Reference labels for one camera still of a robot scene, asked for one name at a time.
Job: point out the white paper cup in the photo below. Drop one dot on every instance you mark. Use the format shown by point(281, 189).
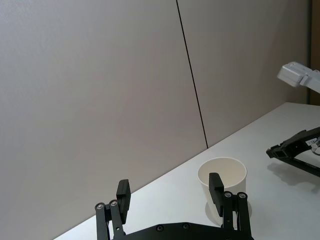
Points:
point(233, 172)

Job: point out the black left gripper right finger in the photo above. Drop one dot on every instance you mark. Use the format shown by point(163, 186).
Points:
point(215, 192)

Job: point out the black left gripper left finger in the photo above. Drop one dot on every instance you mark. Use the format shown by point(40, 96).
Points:
point(124, 197)

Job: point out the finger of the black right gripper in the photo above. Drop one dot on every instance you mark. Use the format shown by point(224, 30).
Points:
point(308, 168)
point(285, 148)

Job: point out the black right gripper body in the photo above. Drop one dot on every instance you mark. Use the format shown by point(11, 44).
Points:
point(312, 138)

